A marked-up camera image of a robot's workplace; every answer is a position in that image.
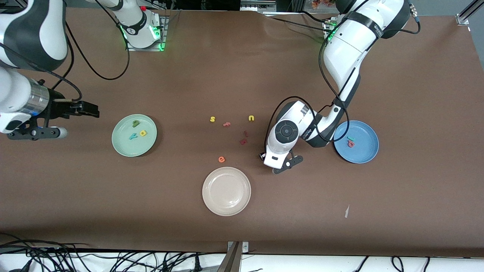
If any beige plate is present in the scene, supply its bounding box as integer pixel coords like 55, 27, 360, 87
202, 167, 251, 216

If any pale green plate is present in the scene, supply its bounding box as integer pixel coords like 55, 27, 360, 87
112, 114, 158, 158

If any blue plate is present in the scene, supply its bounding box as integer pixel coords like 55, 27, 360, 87
333, 120, 380, 164

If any long black looping cable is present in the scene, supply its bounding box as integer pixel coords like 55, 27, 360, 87
65, 0, 130, 80

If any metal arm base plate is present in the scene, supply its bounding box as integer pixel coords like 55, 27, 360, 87
126, 16, 168, 52
323, 18, 337, 41

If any grey metal table bracket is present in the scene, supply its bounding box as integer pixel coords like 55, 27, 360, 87
217, 241, 249, 272

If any black cable behind table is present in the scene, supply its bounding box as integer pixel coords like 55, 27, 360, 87
265, 14, 329, 32

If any aluminium profile post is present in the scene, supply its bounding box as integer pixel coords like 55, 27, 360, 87
456, 0, 480, 25

